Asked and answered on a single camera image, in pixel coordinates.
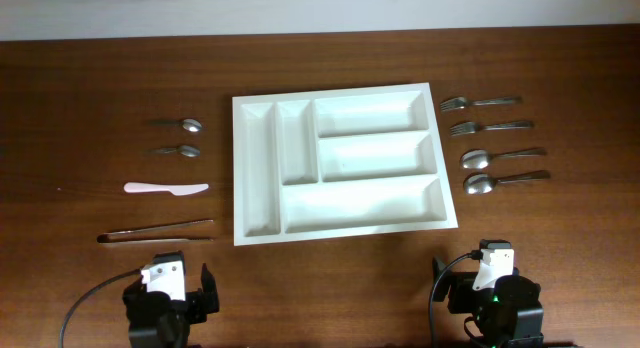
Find pink plastic knife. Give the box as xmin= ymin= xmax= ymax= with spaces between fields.
xmin=123 ymin=182 xmax=209 ymax=196

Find right black cable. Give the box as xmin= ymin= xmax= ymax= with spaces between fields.
xmin=427 ymin=251 xmax=482 ymax=348

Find left black cable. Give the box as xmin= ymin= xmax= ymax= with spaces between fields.
xmin=58 ymin=268 xmax=144 ymax=348

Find lower small teaspoon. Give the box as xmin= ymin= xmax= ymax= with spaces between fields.
xmin=149 ymin=145 xmax=201 ymax=158

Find large metal spoon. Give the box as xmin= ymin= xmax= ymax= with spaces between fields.
xmin=460 ymin=148 xmax=547 ymax=170
xmin=463 ymin=170 xmax=551 ymax=195

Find black cable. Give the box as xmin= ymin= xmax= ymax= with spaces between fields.
xmin=58 ymin=268 xmax=144 ymax=348
xmin=427 ymin=251 xmax=482 ymax=348

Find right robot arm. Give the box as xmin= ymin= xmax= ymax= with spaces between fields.
xmin=429 ymin=258 xmax=544 ymax=347

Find upper small teaspoon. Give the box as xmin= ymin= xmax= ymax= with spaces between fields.
xmin=148 ymin=118 xmax=203 ymax=133

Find white plastic cutlery tray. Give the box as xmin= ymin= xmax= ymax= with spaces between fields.
xmin=232 ymin=83 xmax=458 ymax=246

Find small teaspoon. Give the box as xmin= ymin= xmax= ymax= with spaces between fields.
xmin=148 ymin=118 xmax=203 ymax=133
xmin=149 ymin=145 xmax=201 ymax=158

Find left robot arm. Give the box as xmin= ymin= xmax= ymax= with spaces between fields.
xmin=123 ymin=262 xmax=220 ymax=347

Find metal kitchen tongs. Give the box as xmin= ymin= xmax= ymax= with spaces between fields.
xmin=96 ymin=219 xmax=214 ymax=245

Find metal fork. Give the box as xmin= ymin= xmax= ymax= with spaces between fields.
xmin=449 ymin=120 xmax=534 ymax=137
xmin=440 ymin=96 xmax=523 ymax=112

